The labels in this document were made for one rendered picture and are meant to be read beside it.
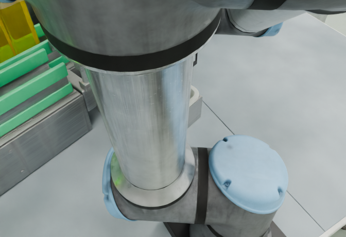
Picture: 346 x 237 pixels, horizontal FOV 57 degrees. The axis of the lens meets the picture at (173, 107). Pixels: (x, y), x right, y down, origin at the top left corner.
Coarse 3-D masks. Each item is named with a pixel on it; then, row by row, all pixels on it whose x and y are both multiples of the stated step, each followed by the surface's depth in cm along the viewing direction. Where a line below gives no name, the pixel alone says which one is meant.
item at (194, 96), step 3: (192, 87) 81; (192, 90) 80; (195, 90) 80; (192, 93) 81; (195, 93) 79; (198, 93) 79; (192, 96) 82; (195, 96) 78; (198, 96) 79; (192, 99) 78; (195, 99) 78; (189, 102) 77; (192, 102) 77; (189, 105) 77
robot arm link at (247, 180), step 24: (216, 144) 47; (240, 144) 48; (264, 144) 48; (216, 168) 44; (240, 168) 44; (264, 168) 45; (216, 192) 44; (240, 192) 42; (264, 192) 42; (216, 216) 45; (240, 216) 45; (264, 216) 45
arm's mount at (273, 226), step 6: (168, 222) 63; (168, 228) 64; (174, 228) 62; (180, 228) 62; (186, 228) 62; (276, 228) 62; (174, 234) 61; (180, 234) 61; (186, 234) 61; (276, 234) 61; (282, 234) 61
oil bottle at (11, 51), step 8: (0, 16) 63; (0, 24) 64; (0, 32) 65; (8, 32) 67; (0, 40) 66; (8, 40) 67; (0, 48) 66; (8, 48) 68; (0, 56) 67; (8, 56) 69
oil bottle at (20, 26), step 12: (24, 0) 66; (0, 12) 64; (12, 12) 65; (24, 12) 67; (12, 24) 66; (24, 24) 68; (12, 36) 68; (24, 36) 70; (36, 36) 72; (24, 48) 71
